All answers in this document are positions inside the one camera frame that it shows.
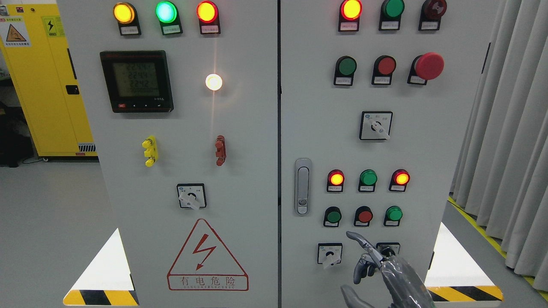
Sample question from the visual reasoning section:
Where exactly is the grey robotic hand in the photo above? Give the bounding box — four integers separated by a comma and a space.
346, 231, 435, 308

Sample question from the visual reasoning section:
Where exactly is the green raised push button lower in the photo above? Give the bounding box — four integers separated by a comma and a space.
383, 205, 403, 227

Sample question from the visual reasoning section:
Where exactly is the red push button lower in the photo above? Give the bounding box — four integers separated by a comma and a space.
354, 205, 373, 227

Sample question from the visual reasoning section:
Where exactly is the red push button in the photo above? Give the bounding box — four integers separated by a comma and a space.
354, 205, 373, 227
371, 55, 396, 86

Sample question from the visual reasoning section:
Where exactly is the green push button lower left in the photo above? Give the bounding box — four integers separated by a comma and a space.
323, 206, 341, 228

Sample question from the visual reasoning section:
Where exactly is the red push button upper right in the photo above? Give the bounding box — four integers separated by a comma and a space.
371, 55, 396, 86

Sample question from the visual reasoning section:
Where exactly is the red mushroom emergency stop button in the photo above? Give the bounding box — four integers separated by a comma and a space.
407, 52, 445, 86

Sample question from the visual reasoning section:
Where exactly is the green push button upper right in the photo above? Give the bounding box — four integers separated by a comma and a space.
333, 55, 357, 86

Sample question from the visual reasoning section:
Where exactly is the red indicator light middle right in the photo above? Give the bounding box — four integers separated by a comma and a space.
389, 169, 410, 192

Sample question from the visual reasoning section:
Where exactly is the red indicator light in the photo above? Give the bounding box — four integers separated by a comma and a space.
326, 169, 345, 193
389, 169, 410, 192
337, 0, 363, 33
196, 0, 221, 35

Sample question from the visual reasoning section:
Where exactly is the green indicator light middle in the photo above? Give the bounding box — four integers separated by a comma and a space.
358, 169, 378, 193

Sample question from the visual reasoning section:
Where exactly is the green indicator light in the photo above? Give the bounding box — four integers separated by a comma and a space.
358, 169, 378, 193
155, 1, 183, 35
378, 0, 405, 31

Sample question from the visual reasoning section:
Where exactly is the red indicator light middle left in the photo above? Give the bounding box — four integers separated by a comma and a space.
326, 169, 345, 193

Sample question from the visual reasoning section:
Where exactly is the grey curtain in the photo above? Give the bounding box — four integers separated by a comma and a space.
452, 0, 548, 292

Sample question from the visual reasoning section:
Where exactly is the red high voltage warning sticker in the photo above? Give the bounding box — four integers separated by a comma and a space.
167, 219, 249, 292

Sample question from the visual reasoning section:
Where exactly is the grey electrical control cabinet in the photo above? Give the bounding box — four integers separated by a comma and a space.
57, 0, 503, 308

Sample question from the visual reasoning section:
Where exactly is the red terminal connector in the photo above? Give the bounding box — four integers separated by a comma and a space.
214, 135, 226, 166

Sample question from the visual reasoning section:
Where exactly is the green indicator light top right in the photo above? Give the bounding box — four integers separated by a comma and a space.
378, 0, 405, 31

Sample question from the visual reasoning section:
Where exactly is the dark red buzzer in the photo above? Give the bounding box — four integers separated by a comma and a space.
417, 0, 447, 31

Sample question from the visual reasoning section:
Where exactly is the white glowing indicator light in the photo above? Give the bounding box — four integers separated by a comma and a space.
205, 73, 223, 91

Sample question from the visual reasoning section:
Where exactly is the red indicator light top right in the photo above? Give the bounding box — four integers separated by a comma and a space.
337, 0, 363, 33

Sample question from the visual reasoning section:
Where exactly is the yellow terminal connector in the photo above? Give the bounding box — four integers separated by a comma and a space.
141, 135, 158, 167

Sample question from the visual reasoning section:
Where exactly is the black digital power meter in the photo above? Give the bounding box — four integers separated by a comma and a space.
100, 50, 174, 113

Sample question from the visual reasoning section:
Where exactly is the red indicator light top left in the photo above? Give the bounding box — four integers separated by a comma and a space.
196, 0, 221, 35

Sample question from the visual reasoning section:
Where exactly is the green indicator light top left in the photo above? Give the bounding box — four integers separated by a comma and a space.
155, 1, 183, 35

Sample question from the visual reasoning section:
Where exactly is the yellow indicator light top left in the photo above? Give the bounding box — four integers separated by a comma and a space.
113, 2, 141, 36

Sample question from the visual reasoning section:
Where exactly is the yellow safety cabinet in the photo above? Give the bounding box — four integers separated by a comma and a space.
1, 0, 97, 158

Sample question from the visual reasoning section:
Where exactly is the black key selector switch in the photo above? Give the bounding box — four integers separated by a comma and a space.
375, 242, 401, 257

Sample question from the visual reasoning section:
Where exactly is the lower white rotary selector switch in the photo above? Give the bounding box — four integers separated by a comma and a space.
317, 243, 343, 269

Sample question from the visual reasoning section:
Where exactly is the grey cabinet door handle lock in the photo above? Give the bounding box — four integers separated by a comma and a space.
294, 158, 313, 215

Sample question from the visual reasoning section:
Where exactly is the upper right rotary selector switch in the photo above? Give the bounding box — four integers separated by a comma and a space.
359, 111, 393, 140

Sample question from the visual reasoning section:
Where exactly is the left panel rotary selector switch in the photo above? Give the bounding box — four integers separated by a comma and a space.
176, 183, 207, 210

